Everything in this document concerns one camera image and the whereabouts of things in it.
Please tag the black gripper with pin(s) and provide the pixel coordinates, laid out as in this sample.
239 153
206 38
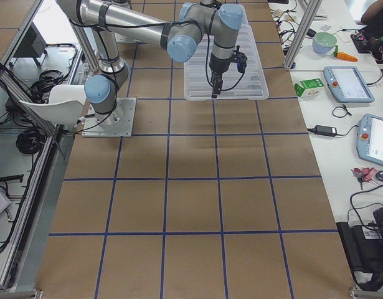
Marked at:
218 65

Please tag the clear plastic box lid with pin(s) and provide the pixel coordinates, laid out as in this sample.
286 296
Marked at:
236 86

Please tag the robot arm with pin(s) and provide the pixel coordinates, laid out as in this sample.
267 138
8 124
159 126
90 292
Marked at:
178 38

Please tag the green white carton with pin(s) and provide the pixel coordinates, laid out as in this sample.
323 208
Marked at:
308 88

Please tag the green bowl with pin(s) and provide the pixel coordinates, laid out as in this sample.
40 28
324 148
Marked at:
323 42

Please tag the black power adapter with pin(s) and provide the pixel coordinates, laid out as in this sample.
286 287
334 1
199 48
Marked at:
323 130

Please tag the toy carrot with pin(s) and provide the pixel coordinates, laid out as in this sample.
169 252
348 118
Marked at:
343 56

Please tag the teach pendant upper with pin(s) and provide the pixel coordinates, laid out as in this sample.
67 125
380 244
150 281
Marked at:
347 85

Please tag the teach pendant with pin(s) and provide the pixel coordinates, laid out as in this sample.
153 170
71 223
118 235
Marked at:
347 85
369 142

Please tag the white chair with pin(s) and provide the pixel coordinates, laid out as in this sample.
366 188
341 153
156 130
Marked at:
64 107

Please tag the teach pendant lower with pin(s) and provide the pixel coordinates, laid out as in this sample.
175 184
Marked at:
369 142

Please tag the person in background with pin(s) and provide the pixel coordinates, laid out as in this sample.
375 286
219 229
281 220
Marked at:
373 20

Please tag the red keys bunch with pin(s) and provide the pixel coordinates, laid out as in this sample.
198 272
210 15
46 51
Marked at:
364 175

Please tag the black device with label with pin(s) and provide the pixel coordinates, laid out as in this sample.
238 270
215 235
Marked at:
363 246

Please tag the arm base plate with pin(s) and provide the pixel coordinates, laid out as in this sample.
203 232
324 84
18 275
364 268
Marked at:
119 123

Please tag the aluminium frame post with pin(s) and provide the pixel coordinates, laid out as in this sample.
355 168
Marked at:
82 43
300 34

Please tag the aluminium frame post left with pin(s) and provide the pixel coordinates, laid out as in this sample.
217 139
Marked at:
82 43

